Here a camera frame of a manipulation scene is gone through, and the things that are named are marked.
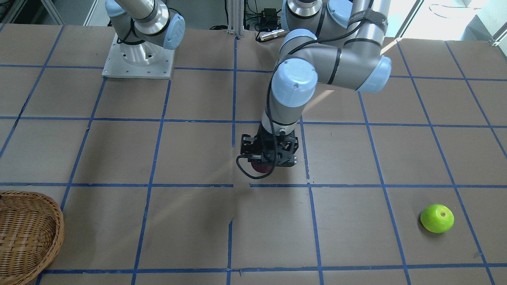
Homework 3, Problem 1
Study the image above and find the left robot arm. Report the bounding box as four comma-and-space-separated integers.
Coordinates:
240, 0, 392, 174

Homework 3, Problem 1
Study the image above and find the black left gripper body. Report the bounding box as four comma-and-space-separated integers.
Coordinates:
240, 132, 299, 168

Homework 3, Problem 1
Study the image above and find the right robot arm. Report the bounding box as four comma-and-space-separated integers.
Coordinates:
105, 0, 185, 50

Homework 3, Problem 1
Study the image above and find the green apple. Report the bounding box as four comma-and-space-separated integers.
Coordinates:
419, 204, 455, 234

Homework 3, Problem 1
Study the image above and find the woven wicker basket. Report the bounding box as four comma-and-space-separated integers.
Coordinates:
0, 191, 65, 285

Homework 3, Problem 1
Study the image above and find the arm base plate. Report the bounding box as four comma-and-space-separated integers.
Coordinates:
102, 34, 175, 80

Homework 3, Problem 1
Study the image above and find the silver metal connector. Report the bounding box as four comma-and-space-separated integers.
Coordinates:
256, 29, 288, 43

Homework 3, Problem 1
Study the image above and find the red apple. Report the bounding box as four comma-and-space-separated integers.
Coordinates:
250, 160, 273, 175

